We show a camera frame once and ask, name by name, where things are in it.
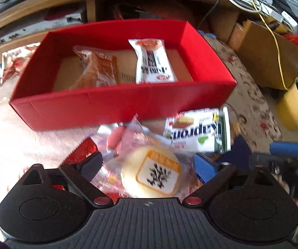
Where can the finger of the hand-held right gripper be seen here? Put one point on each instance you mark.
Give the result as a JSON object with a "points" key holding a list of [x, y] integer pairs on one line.
{"points": [[289, 149]]}

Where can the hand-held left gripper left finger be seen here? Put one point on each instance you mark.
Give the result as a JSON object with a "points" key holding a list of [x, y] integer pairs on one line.
{"points": [[91, 164]]}

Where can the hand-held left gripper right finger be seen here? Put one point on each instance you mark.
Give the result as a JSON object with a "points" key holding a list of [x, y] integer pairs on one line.
{"points": [[206, 166]]}

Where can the red chips packet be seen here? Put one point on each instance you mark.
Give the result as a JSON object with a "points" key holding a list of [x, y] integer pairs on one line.
{"points": [[82, 153]]}

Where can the clear sausage packet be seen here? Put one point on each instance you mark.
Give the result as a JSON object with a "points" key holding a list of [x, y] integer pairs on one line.
{"points": [[114, 138]]}

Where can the dark blue snack packet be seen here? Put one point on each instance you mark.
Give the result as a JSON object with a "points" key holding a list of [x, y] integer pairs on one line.
{"points": [[238, 151]]}

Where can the round yellow cake packet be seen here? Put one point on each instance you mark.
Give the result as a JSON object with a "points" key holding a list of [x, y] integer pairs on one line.
{"points": [[151, 172]]}

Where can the red cardboard box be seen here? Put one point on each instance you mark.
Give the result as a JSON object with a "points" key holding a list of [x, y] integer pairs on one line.
{"points": [[128, 103]]}

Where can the orange brown bread packet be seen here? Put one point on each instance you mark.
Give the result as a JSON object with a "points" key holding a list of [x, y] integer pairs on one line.
{"points": [[97, 68]]}

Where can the white red-print snack packet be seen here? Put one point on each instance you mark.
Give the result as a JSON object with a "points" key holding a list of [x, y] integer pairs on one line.
{"points": [[151, 62]]}

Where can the white green wafer packet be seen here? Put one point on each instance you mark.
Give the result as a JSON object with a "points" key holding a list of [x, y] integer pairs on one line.
{"points": [[198, 131]]}

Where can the yellow container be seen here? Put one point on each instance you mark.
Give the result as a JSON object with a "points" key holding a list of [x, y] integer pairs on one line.
{"points": [[295, 109]]}

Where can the floral tablecloth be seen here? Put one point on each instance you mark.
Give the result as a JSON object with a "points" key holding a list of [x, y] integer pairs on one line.
{"points": [[34, 145]]}

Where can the large cardboard box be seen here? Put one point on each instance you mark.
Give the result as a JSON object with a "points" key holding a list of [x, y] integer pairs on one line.
{"points": [[266, 57]]}

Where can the small cardboard box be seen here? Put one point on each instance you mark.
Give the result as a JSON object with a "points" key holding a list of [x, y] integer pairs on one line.
{"points": [[223, 24]]}

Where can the grey device on shelf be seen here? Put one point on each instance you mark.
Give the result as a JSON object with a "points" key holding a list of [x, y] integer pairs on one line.
{"points": [[29, 32]]}

